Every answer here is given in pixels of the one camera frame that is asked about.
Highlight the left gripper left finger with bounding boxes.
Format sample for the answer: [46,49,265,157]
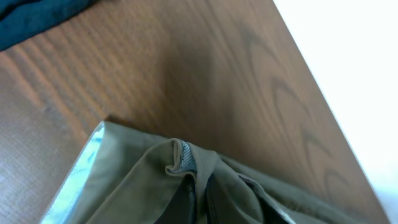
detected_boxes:
[155,175,197,224]

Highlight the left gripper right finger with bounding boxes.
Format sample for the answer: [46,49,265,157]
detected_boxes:
[205,174,258,224]

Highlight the khaki shorts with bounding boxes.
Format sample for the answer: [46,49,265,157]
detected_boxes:
[41,121,355,223]

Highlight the folded navy blue shorts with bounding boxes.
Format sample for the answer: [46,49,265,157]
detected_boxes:
[1,0,97,51]

